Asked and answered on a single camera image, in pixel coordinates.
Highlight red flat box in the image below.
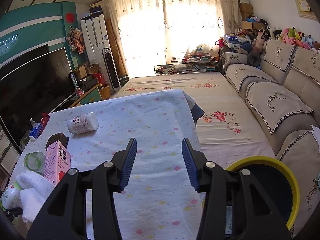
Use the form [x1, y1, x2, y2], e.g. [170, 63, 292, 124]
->
[40, 113, 50, 133]

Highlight white pill bottle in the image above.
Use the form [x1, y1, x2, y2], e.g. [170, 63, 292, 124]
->
[67, 112, 99, 134]

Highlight clear jar green label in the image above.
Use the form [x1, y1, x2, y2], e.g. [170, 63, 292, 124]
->
[23, 151, 46, 175]

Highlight white paper roll cup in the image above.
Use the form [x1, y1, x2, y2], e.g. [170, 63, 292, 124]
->
[1, 182, 22, 210]

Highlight blue tissue pack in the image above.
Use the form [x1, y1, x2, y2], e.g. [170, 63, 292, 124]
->
[29, 122, 43, 140]

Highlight beige sectional sofa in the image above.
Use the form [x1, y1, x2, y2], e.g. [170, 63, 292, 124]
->
[221, 40, 319, 239]

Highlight yellow green tv cabinet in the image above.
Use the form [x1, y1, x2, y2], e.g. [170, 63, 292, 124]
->
[69, 83, 102, 108]

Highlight pink strawberry milk carton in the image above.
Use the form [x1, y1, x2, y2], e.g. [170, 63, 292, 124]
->
[43, 141, 71, 186]

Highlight white standing air conditioner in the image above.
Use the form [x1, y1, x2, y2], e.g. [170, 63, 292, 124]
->
[80, 12, 110, 67]

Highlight black tower fan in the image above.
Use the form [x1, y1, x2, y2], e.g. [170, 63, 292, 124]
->
[102, 48, 120, 91]

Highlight pile of plush toys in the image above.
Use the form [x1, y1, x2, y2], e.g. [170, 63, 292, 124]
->
[252, 27, 319, 54]

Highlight clear water bottle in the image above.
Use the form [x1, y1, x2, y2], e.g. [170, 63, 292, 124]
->
[30, 118, 36, 127]

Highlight pile of books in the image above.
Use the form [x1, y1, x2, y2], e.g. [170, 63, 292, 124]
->
[153, 53, 219, 75]

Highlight flat screen television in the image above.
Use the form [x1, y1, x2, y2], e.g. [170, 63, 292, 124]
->
[1, 48, 75, 152]

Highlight yellow rimmed trash bin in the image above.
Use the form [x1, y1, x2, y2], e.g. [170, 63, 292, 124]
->
[226, 155, 300, 230]

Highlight floral floor mat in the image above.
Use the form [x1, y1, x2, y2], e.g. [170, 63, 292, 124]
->
[116, 72, 274, 167]

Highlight cream floral curtains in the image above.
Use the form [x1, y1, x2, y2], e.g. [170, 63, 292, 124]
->
[101, 0, 239, 78]

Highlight white paper towel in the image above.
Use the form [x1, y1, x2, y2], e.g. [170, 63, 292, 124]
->
[16, 171, 55, 223]

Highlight dark brown small box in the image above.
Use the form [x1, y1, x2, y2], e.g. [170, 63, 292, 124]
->
[45, 133, 69, 151]

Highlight floral white table cloth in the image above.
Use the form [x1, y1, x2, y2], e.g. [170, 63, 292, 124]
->
[23, 89, 202, 239]

